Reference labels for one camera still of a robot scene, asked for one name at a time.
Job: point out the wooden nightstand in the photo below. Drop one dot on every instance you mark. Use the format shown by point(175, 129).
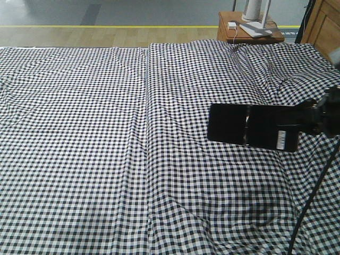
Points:
point(239, 36)

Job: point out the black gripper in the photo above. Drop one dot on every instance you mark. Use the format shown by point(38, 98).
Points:
point(313, 117)

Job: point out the white charger adapter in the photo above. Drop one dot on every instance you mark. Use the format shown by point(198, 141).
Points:
point(232, 26)

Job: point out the white cylindrical speaker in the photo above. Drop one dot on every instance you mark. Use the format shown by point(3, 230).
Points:
point(251, 11)

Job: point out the black white checkered bedsheet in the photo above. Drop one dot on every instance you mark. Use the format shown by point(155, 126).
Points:
point(105, 150)

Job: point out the wooden headboard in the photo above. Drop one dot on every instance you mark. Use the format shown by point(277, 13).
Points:
point(322, 29)

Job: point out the white lamp base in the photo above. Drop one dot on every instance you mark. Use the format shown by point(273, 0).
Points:
point(258, 28)

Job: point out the black foldable phone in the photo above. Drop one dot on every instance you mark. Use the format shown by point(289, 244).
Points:
point(259, 126)

